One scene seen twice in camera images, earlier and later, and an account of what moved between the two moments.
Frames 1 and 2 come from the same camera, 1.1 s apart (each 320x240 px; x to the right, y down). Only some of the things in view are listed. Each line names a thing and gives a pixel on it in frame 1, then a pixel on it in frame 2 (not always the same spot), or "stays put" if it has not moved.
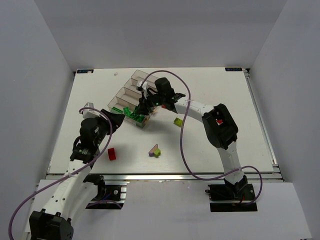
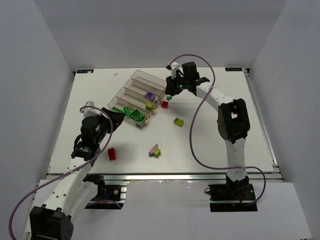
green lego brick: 117,110 stays put
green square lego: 127,111 stays put
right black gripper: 146,104 -> 171,87
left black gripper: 108,120 stays put
